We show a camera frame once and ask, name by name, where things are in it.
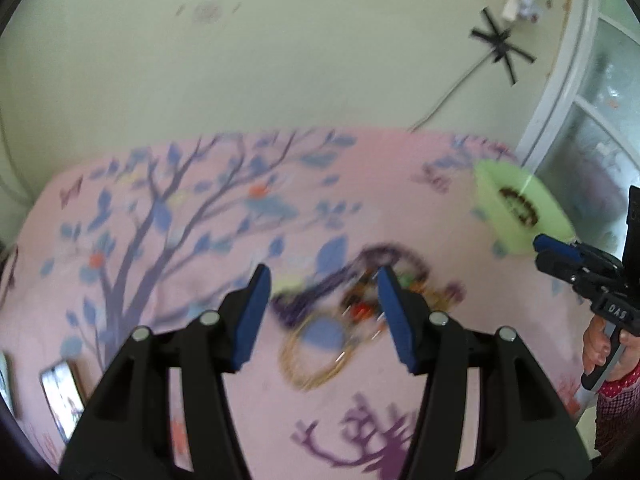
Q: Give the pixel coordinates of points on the white wall plug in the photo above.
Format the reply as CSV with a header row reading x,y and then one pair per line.
x,y
510,11

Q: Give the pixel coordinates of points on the red and gold jewelry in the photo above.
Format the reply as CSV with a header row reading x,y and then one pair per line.
x,y
362,312

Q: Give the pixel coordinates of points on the red patterned sleeve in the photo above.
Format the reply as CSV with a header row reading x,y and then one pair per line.
x,y
617,409

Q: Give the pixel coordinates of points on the white window frame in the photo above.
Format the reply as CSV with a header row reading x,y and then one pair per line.
x,y
583,140

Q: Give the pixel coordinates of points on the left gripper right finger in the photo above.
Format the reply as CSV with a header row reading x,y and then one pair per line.
x,y
524,430

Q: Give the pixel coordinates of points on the gold bangle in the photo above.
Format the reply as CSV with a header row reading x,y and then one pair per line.
x,y
316,351

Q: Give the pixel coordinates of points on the green plastic tray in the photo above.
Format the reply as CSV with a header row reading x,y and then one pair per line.
x,y
518,206

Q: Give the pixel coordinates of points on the black tape cross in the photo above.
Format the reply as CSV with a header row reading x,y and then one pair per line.
x,y
499,44

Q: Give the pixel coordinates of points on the smartphone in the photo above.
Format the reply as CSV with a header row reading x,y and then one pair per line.
x,y
64,397

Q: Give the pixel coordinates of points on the pink floral bedsheet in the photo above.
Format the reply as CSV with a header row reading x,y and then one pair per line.
x,y
157,235

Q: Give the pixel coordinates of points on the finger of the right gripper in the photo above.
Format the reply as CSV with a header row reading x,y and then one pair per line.
x,y
558,266
545,243

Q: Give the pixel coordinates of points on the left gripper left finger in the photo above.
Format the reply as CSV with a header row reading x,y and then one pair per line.
x,y
124,432

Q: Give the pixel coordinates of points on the person's right hand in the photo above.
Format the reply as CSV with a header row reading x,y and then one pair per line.
x,y
597,347

